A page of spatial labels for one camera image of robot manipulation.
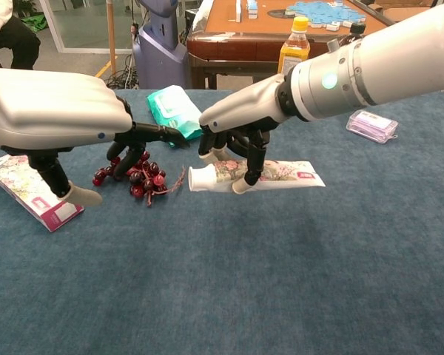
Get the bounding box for clear purple plastic case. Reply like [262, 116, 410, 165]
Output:
[346, 109, 400, 145]

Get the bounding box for black floor cables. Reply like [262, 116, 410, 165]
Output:
[101, 55, 140, 90]

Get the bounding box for orange juice bottle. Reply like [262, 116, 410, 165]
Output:
[277, 16, 312, 75]

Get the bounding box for dark red grape bunch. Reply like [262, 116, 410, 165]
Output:
[92, 149, 187, 208]

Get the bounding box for floral white toothpaste tube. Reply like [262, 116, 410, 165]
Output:
[187, 159, 326, 193]

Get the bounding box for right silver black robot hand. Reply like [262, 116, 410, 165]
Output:
[198, 72, 300, 195]

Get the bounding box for pink white floral box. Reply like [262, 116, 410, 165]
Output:
[0, 154, 85, 233]

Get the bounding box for blue mahjong tile pile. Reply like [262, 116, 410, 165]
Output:
[284, 0, 367, 31]

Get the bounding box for purple grey robot pedestal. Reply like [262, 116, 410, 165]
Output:
[132, 0, 189, 90]

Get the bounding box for cardboard box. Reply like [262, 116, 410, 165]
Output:
[368, 0, 441, 23]

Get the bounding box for blue table cloth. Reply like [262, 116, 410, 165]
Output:
[0, 87, 444, 355]

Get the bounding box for brown mahjong table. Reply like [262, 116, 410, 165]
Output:
[186, 0, 393, 90]

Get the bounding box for wooden pole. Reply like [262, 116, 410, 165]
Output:
[106, 0, 118, 77]

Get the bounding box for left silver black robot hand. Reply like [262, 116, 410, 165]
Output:
[0, 68, 191, 206]

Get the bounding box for seated person in black trousers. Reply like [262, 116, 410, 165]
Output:
[0, 0, 41, 71]

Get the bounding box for teal wet wipes pack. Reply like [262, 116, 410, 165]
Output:
[146, 84, 204, 141]

